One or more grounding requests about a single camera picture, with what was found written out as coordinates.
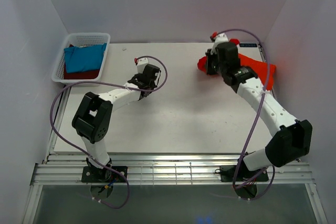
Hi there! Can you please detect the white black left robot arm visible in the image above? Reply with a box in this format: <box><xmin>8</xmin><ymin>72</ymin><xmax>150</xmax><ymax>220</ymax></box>
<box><xmin>72</xmin><ymin>63</ymin><xmax>161</xmax><ymax>182</ymax></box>

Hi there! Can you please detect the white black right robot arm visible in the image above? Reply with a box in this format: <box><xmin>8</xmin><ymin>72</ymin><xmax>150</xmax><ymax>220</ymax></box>
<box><xmin>205</xmin><ymin>41</ymin><xmax>313</xmax><ymax>180</ymax></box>

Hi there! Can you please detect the small dark label sticker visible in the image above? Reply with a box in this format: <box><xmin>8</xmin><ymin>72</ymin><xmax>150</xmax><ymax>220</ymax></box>
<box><xmin>239</xmin><ymin>43</ymin><xmax>258</xmax><ymax>48</ymax></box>

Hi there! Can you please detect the orange folded t shirt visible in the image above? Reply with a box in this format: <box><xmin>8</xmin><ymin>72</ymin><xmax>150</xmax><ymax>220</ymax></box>
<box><xmin>238</xmin><ymin>54</ymin><xmax>276</xmax><ymax>90</ymax></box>

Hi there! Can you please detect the dark red folded t shirt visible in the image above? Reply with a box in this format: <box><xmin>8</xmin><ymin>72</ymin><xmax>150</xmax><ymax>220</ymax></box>
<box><xmin>64</xmin><ymin>44</ymin><xmax>100</xmax><ymax>80</ymax></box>

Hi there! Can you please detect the blue folded t shirt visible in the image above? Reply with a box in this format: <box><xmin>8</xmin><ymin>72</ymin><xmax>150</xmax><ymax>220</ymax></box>
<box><xmin>64</xmin><ymin>43</ymin><xmax>107</xmax><ymax>73</ymax></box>

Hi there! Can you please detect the white plastic basket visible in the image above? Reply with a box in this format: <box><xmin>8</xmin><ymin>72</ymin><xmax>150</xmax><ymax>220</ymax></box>
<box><xmin>51</xmin><ymin>33</ymin><xmax>110</xmax><ymax>85</ymax></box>

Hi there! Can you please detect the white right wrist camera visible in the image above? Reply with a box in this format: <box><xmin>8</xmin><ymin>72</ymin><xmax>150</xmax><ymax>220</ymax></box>
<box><xmin>210</xmin><ymin>32</ymin><xmax>229</xmax><ymax>54</ymax></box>

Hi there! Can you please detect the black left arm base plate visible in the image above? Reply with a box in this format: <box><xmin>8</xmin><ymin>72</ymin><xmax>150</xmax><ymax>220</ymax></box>
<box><xmin>81</xmin><ymin>166</ymin><xmax>125</xmax><ymax>183</ymax></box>

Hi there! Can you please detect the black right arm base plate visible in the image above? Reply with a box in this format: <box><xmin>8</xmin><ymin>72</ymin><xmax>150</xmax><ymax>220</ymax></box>
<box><xmin>215</xmin><ymin>165</ymin><xmax>269</xmax><ymax>182</ymax></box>

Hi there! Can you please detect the aluminium frame rail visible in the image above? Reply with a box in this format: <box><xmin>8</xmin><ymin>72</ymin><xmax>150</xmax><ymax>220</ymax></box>
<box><xmin>23</xmin><ymin>153</ymin><xmax>328</xmax><ymax>223</ymax></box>

